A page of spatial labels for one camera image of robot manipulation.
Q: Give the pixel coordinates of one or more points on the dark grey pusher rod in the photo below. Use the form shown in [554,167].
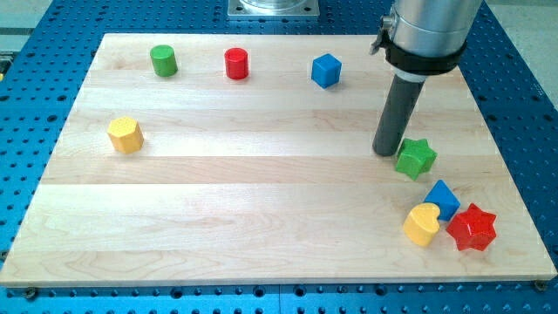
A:
[399,105]

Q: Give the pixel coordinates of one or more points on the green star block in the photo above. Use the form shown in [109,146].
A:
[414,158]

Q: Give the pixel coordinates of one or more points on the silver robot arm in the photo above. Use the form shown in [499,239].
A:
[420,39]

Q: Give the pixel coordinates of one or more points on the blue triangle block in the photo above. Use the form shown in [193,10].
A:
[445,199]

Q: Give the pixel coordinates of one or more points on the red star block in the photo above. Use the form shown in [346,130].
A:
[472,229]

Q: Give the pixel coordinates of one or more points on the blue cube block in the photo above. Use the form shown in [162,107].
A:
[326,70]

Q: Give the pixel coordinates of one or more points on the yellow heart block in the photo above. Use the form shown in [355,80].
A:
[421,224]

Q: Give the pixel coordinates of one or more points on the red cylinder block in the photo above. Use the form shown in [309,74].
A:
[236,63]

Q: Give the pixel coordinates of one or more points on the wooden board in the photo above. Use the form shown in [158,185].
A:
[266,179]

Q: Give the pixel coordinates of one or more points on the green cylinder block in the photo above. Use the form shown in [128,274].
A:
[163,60]

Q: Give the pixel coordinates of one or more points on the yellow hexagon block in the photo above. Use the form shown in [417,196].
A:
[125,135]

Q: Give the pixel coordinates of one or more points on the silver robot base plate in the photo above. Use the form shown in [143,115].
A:
[273,8]

